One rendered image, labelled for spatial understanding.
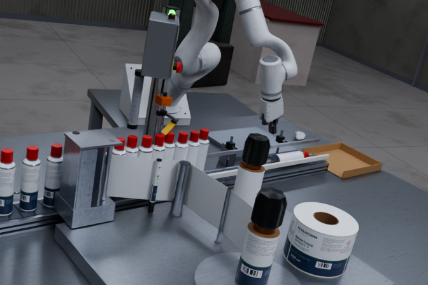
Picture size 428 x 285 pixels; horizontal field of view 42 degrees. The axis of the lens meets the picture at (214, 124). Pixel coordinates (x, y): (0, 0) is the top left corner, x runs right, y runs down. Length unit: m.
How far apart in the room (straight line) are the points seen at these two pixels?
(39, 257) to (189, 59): 1.13
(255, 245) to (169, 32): 0.75
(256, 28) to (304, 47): 5.38
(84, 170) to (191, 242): 0.39
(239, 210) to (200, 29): 0.97
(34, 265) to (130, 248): 0.27
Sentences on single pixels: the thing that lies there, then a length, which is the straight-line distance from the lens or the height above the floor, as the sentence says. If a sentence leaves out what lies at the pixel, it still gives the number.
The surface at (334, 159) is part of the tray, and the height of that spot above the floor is 0.83.
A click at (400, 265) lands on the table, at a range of 2.07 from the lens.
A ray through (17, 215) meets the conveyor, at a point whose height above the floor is 0.88.
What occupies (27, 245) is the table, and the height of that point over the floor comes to 0.83.
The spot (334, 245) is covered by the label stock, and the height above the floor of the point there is 0.99.
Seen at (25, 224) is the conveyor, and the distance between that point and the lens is 1.78.
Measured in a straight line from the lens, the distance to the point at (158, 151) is 1.93.
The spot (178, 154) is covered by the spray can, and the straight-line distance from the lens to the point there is 2.00.
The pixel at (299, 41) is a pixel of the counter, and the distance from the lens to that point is 7.44.
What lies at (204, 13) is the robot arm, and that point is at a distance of 2.34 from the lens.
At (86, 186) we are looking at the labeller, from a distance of 1.67.
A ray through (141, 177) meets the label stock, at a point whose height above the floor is 0.99.
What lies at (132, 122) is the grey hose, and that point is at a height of 1.10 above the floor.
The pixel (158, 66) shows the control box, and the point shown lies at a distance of 1.85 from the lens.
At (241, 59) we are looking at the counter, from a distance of 7.55.
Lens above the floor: 1.79
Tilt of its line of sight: 19 degrees down
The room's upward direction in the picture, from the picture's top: 11 degrees clockwise
